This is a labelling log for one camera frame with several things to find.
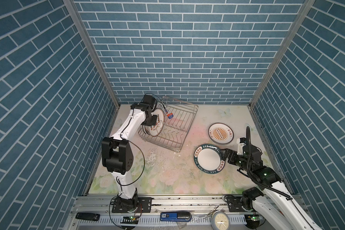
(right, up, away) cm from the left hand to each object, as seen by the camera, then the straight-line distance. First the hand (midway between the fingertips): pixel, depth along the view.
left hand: (151, 122), depth 90 cm
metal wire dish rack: (+18, +3, +19) cm, 27 cm away
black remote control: (-22, -44, -23) cm, 55 cm away
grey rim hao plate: (+37, -25, +3) cm, 45 cm away
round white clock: (+38, -45, -24) cm, 64 cm away
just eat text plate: (+2, -5, +6) cm, 8 cm away
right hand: (+43, -15, -11) cm, 47 cm away
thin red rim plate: (+47, -8, +9) cm, 49 cm away
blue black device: (+17, -44, -24) cm, 52 cm away
